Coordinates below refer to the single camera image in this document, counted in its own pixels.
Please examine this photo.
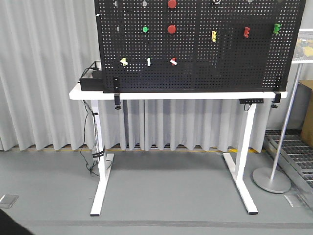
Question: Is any left black panel clamp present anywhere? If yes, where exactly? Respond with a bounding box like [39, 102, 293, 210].
[113, 77, 122, 110]

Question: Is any black panel clamp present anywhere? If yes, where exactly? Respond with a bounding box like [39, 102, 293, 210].
[271, 92, 281, 109]
[113, 77, 122, 110]

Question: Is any black electronics box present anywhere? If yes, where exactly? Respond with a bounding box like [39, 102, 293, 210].
[79, 60, 103, 91]

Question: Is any black perforated pegboard panel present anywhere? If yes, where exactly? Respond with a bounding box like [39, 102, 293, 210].
[94, 0, 306, 93]

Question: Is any lower red round push button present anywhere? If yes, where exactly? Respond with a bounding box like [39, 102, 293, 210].
[167, 24, 177, 34]

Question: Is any red round push button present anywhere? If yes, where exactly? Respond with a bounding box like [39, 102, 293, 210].
[167, 24, 177, 34]
[168, 0, 177, 9]

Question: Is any black table control panel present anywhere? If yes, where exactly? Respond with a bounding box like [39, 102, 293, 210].
[239, 98, 264, 104]

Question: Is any white height-adjustable table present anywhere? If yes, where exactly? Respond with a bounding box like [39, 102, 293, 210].
[68, 83, 288, 216]

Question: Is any upper red round push button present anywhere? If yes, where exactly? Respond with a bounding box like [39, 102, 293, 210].
[168, 0, 177, 9]

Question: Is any right black panel clamp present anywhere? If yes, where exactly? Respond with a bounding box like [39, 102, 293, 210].
[271, 92, 281, 109]

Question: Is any grey curtain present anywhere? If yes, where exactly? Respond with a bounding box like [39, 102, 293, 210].
[0, 0, 313, 152]

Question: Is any grey round-base sign stand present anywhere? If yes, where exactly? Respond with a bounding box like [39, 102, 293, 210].
[252, 64, 303, 194]

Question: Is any metal floor grating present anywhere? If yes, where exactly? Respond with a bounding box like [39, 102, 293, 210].
[260, 130, 313, 209]

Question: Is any brown cardboard box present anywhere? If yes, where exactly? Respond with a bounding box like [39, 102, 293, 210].
[300, 80, 313, 147]

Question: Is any poster on sign stand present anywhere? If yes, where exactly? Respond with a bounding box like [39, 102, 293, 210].
[291, 28, 313, 64]

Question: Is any grey floor outlet cover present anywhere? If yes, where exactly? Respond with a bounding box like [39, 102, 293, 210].
[0, 194, 19, 209]

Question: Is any red toggle switch lower row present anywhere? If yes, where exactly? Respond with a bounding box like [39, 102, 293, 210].
[170, 57, 178, 66]

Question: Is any yellow toggle switch lower row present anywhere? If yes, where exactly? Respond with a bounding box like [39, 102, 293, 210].
[120, 57, 128, 66]

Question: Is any black power cable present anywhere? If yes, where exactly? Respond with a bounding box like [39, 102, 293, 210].
[82, 99, 112, 177]

